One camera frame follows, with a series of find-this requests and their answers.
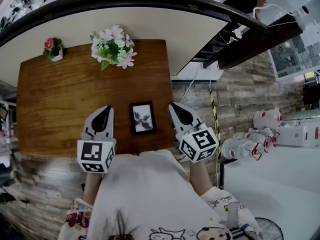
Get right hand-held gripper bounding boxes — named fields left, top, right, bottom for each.
left=168, top=102, right=220, bottom=164

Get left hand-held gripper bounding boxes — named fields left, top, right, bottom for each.
left=76, top=105, right=117, bottom=175

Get black framed panel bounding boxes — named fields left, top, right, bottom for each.
left=129, top=100, right=158, bottom=137

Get person's right forearm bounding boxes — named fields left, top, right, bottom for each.
left=188, top=159, right=214, bottom=198

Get person's left forearm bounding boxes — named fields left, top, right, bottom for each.
left=82, top=171, right=105, bottom=205

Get round wooden table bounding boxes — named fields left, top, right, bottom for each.
left=16, top=39, right=175, bottom=158

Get yellow black striped tape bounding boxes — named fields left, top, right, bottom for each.
left=208, top=87, right=222, bottom=160

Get white railing base plinth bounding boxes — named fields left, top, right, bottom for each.
left=171, top=60, right=224, bottom=82

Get white pot pink white flowers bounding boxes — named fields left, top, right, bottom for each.
left=89, top=24, right=138, bottom=72

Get person's white printed shirt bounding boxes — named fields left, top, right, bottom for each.
left=58, top=148, right=264, bottom=240

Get small white pot red flowers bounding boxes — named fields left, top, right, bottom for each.
left=42, top=37, right=64, bottom=63

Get cream partition panel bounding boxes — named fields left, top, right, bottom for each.
left=0, top=5, right=232, bottom=76

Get white cardboard box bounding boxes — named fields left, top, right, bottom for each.
left=274, top=123, right=320, bottom=148

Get black standing fan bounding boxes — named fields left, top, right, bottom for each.
left=254, top=217, right=285, bottom=240

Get clear water bottle red handle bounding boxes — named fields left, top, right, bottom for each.
left=221, top=138, right=267, bottom=162
left=252, top=108, right=284, bottom=131
left=233, top=128, right=279, bottom=148

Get brown wooden newel post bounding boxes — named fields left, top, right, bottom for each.
left=216, top=20, right=305, bottom=70

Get white wire shelf rack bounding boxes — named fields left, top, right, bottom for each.
left=266, top=0, right=320, bottom=83

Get thick white cable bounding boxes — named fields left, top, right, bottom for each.
left=252, top=3, right=300, bottom=23

